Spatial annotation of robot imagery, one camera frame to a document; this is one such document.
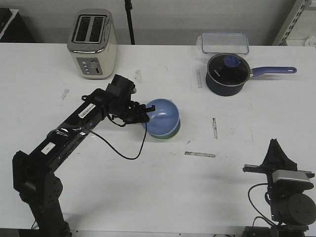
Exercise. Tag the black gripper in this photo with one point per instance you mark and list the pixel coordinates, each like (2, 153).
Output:
(120, 104)
(279, 197)

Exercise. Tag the blue bowl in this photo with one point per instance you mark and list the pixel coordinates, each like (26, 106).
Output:
(166, 112)

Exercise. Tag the green bowl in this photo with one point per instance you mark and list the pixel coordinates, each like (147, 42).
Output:
(164, 131)

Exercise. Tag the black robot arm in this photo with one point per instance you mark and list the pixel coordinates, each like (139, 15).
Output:
(33, 174)
(292, 211)

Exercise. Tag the glass pot lid blue knob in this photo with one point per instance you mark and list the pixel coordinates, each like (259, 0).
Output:
(228, 69)

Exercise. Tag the cream and chrome toaster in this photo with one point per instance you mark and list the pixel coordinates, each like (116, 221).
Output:
(92, 43)

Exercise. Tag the clear plastic food container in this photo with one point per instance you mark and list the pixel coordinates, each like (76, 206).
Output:
(213, 43)

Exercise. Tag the black tripod pole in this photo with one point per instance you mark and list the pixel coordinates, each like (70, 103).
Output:
(128, 8)

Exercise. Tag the grey metal shelf upright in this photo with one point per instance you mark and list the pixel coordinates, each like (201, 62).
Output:
(299, 25)

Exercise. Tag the white crumpled cloth on shelf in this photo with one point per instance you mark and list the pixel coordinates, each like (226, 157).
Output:
(310, 41)

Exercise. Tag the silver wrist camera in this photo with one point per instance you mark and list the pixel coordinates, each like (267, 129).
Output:
(295, 180)
(134, 90)

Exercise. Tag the dark blue saucepan with handle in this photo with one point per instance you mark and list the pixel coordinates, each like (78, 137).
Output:
(224, 90)

